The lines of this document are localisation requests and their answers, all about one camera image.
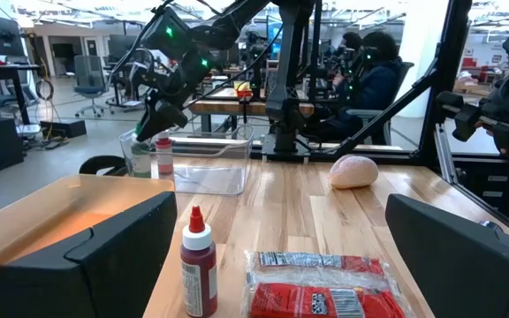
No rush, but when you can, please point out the green food colouring bottle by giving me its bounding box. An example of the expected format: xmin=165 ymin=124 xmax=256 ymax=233
xmin=129 ymin=132 xmax=153 ymax=179

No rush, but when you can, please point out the dark red colouring bottle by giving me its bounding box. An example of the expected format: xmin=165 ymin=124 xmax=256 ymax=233
xmin=179 ymin=205 xmax=218 ymax=318

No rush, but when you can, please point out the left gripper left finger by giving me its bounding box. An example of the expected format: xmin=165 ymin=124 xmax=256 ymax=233
xmin=0 ymin=191 xmax=179 ymax=318

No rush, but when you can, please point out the pink toy bread bun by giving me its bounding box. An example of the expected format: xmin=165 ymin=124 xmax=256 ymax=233
xmin=328 ymin=154 xmax=380 ymax=190

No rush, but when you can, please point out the black desk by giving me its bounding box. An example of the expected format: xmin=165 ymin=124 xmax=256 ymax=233
xmin=0 ymin=64 xmax=42 ymax=125

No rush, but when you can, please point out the flat black box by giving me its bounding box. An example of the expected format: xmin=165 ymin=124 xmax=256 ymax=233
xmin=40 ymin=118 xmax=87 ymax=139

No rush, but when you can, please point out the pink red colouring bottle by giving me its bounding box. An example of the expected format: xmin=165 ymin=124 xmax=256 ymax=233
xmin=155 ymin=131 xmax=175 ymax=182

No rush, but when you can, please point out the wooden workbench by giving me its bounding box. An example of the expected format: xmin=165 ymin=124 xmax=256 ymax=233
xmin=187 ymin=87 xmax=315 ymax=133

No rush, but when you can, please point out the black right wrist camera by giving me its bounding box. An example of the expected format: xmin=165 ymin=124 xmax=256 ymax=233
xmin=141 ymin=6 xmax=193 ymax=61

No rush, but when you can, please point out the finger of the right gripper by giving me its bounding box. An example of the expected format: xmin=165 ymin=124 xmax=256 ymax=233
xmin=135 ymin=103 xmax=189 ymax=141
xmin=142 ymin=90 xmax=158 ymax=118

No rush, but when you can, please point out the black curved bracket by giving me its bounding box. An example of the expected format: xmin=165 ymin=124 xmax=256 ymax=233
xmin=79 ymin=155 xmax=128 ymax=177

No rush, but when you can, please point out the black hand-held control device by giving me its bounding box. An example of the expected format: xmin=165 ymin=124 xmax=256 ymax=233
xmin=435 ymin=90 xmax=509 ymax=149

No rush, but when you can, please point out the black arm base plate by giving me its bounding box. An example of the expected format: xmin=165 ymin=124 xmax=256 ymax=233
xmin=261 ymin=132 xmax=313 ymax=163

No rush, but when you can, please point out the grey office chair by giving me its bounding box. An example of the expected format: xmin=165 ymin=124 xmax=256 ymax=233
xmin=73 ymin=55 xmax=109 ymax=118

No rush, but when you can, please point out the red candy packet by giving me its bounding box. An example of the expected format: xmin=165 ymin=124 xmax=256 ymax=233
xmin=241 ymin=250 xmax=414 ymax=318

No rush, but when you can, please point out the clear plastic bin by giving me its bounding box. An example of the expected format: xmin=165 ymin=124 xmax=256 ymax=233
xmin=118 ymin=125 xmax=255 ymax=196

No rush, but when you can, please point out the black drawer cabinet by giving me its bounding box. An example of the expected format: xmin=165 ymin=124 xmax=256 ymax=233
xmin=452 ymin=156 xmax=509 ymax=217

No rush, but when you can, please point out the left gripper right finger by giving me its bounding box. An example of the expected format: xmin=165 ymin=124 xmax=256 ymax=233
xmin=385 ymin=193 xmax=509 ymax=318

